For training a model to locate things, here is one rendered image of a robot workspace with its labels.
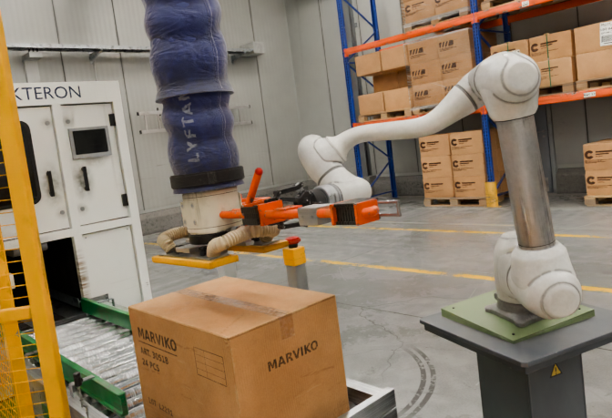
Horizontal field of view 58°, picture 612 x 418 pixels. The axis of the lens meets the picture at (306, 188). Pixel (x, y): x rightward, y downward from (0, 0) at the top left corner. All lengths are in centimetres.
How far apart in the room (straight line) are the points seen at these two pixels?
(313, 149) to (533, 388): 100
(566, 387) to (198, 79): 149
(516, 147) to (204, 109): 88
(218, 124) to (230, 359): 66
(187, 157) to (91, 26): 964
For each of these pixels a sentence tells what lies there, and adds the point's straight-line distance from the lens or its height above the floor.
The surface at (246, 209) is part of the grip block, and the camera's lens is 152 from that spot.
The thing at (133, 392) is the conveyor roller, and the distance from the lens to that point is 241.
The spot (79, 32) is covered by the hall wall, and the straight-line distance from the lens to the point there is 1111.
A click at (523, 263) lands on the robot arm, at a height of 101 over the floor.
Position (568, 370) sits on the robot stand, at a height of 60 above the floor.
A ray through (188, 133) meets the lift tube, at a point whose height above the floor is 149.
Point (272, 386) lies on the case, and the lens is 163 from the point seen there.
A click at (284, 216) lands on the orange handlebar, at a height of 124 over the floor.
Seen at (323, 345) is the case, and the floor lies 81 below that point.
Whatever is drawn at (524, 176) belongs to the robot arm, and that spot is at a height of 125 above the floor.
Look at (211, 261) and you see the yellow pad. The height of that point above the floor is 113.
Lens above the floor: 143
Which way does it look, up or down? 5 degrees down
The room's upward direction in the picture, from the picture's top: 7 degrees counter-clockwise
